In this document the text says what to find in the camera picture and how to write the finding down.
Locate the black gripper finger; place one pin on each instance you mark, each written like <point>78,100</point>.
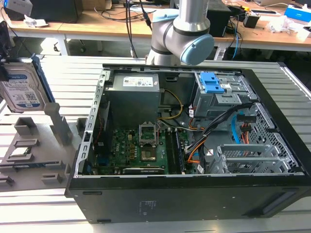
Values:
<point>3,72</point>

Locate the hard disk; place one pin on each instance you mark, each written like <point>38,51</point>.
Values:
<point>22,92</point>

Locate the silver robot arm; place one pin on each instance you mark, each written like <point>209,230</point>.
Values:
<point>189,21</point>

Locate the grey metal disk bay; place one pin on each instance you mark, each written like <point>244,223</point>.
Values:
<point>243,148</point>

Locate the crumpled white paper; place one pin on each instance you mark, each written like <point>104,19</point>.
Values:
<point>34,21</point>

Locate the large black box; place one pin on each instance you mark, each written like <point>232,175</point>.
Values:
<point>56,11</point>

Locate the silver CPU chip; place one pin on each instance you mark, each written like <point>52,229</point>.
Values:
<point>20,151</point>

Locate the grey parts rack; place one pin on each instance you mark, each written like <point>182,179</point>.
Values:
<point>48,150</point>

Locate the grey power supply unit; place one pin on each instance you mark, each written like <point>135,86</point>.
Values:
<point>131,104</point>

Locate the green motherboard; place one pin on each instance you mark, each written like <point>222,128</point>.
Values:
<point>124,148</point>

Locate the CPU socket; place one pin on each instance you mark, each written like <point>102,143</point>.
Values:
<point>148,155</point>

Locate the black graphics card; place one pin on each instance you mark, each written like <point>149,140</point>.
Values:
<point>143,170</point>

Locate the black RAM slot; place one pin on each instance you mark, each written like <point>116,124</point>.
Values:
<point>179,153</point>
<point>170,150</point>

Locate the blue plastic drive latch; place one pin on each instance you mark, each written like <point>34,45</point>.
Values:
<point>207,78</point>
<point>215,88</point>

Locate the grey drive cage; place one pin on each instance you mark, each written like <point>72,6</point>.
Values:
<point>211,104</point>

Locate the black PC case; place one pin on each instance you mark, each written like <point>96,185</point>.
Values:
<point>170,204</point>

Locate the black speaker box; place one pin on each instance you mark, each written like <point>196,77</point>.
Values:
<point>218,19</point>

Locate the small black open box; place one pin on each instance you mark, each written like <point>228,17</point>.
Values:
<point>251,21</point>

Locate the wooden desk with clutter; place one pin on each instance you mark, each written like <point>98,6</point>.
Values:
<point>267,36</point>

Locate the crumpled clear plastic bag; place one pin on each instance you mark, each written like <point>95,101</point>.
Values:
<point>281,24</point>

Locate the blue and white carton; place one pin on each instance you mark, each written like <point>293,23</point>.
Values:
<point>297,11</point>

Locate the wooden desk with white frame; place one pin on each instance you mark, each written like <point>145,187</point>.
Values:
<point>97,26</point>

